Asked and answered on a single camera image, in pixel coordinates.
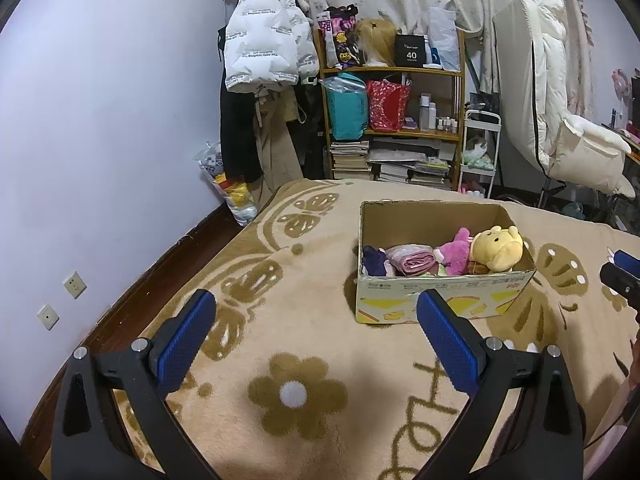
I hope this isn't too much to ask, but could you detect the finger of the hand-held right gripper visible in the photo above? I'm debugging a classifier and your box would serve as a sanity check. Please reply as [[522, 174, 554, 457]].
[[599, 262, 640, 312], [613, 249, 640, 282]]

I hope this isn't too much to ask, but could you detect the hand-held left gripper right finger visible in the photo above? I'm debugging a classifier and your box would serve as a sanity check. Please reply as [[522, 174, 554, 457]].
[[415, 287, 586, 480]]

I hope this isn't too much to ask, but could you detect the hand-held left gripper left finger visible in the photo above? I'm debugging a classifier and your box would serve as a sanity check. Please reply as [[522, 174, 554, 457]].
[[50, 289, 221, 480]]

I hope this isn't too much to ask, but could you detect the printed cardboard box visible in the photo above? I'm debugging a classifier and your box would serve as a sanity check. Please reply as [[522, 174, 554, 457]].
[[354, 200, 538, 326]]

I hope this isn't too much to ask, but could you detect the pink plush toy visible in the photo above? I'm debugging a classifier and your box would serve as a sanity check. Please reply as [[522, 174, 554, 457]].
[[434, 227, 476, 277]]

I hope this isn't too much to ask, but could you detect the pink plastic-wrapped pack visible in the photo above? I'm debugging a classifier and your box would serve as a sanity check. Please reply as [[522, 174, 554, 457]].
[[385, 244, 436, 277]]

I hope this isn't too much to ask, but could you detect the yellow plush toy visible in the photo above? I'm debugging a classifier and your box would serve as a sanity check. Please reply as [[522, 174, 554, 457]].
[[468, 225, 526, 275]]

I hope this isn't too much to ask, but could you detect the dark purple plush doll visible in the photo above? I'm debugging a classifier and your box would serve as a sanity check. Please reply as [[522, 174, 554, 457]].
[[361, 245, 397, 277]]

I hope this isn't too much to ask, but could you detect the person's right forearm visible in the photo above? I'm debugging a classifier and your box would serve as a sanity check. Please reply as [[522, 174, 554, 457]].
[[585, 332, 640, 467]]

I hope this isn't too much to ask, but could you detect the cluttered desk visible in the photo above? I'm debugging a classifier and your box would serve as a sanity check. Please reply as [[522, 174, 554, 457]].
[[600, 120, 640, 237]]

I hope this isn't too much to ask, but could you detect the beige floral blanket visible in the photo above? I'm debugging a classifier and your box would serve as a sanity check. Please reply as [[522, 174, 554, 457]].
[[40, 177, 640, 480]]

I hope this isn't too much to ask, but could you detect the plastic bag of toys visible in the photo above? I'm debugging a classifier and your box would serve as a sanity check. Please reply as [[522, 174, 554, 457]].
[[196, 141, 260, 227]]

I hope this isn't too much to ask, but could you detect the white trolley cart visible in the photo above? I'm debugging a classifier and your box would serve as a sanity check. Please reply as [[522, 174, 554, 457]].
[[459, 110, 502, 199]]

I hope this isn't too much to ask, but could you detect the pink desk fan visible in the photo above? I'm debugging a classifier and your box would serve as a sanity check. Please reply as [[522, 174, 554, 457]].
[[610, 67, 633, 128]]

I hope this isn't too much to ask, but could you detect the stack of magazines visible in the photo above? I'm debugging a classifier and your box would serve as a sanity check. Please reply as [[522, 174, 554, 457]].
[[367, 139, 455, 191]]

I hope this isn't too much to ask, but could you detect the cat plush toy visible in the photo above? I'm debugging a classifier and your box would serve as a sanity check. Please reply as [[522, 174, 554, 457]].
[[462, 137, 493, 167]]

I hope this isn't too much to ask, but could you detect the white padded chair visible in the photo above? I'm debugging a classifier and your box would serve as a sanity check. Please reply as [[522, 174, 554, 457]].
[[494, 0, 633, 197]]

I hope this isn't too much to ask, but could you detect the stack of books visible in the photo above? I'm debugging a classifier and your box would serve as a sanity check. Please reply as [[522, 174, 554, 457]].
[[329, 140, 371, 181]]

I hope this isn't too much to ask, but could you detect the beige hanging garment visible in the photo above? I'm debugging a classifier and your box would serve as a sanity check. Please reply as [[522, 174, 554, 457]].
[[252, 85, 310, 202]]

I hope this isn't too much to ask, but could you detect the black hanging garment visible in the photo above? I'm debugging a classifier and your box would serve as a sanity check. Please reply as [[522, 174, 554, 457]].
[[218, 25, 264, 184]]

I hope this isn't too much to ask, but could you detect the row of cosmetic bottles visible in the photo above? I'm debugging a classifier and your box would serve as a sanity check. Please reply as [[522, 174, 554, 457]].
[[417, 92, 459, 134]]

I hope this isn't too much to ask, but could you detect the wooden shelf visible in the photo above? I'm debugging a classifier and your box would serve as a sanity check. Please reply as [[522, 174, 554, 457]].
[[315, 25, 469, 193]]

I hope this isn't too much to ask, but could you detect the red patterned bag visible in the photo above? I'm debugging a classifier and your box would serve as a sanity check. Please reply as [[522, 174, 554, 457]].
[[365, 79, 412, 134]]

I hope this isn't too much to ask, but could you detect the teal bag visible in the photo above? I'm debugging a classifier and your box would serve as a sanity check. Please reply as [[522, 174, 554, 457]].
[[320, 72, 369, 142]]

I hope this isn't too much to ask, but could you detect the white blue plastic bag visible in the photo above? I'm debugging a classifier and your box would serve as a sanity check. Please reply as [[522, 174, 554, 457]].
[[427, 6, 462, 72]]

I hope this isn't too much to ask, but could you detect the black box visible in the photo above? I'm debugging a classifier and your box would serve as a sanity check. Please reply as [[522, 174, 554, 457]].
[[394, 34, 431, 69]]

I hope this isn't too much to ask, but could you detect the blonde wig head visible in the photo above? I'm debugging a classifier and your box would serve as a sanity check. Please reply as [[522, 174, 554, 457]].
[[355, 17, 402, 68]]

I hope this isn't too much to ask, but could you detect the white printed puffer jacket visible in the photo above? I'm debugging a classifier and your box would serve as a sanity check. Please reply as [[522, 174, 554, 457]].
[[222, 0, 321, 93]]

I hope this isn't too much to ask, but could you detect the black pink printed bag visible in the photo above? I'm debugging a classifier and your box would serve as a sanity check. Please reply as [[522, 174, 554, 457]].
[[317, 4, 362, 69]]

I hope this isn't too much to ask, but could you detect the white wall socket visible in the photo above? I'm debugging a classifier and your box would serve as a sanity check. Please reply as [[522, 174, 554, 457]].
[[36, 304, 60, 331], [63, 271, 88, 300]]

